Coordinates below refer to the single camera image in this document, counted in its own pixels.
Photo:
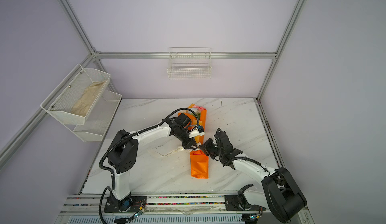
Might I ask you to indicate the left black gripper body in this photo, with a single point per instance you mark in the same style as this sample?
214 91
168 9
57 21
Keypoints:
183 136

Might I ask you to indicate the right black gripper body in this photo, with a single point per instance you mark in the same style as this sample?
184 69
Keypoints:
219 152

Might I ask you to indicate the orange wrapping paper sheet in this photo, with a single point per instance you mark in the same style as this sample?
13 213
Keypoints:
198 160

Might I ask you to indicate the white string ribbon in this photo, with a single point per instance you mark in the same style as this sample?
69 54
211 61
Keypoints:
180 149

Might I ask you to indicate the pink fake rose spray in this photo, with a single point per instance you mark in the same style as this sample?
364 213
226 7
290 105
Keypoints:
199 108

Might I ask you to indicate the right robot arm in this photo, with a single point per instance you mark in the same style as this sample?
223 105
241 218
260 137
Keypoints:
277 191

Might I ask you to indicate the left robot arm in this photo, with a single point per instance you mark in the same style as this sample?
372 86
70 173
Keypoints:
121 155

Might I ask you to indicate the lower white mesh shelf basket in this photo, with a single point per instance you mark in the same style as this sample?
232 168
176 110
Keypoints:
99 119

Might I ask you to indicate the white mesh shelf basket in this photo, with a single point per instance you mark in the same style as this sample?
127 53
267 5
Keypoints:
99 119
60 102

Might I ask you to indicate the beige cloth in basket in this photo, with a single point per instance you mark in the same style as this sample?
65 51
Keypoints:
83 105

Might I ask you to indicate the upper white mesh shelf basket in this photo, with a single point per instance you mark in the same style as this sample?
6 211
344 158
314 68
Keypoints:
60 102

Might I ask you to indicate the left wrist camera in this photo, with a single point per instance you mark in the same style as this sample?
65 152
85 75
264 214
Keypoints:
198 131

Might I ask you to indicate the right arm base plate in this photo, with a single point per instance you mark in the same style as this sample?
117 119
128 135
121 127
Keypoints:
239 203

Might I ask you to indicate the aluminium rail front frame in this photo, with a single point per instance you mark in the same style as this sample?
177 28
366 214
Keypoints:
207 208

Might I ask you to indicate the white wire wall basket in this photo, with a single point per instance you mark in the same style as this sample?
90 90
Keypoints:
187 63

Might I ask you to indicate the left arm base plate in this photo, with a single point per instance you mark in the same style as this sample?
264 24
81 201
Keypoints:
130 204

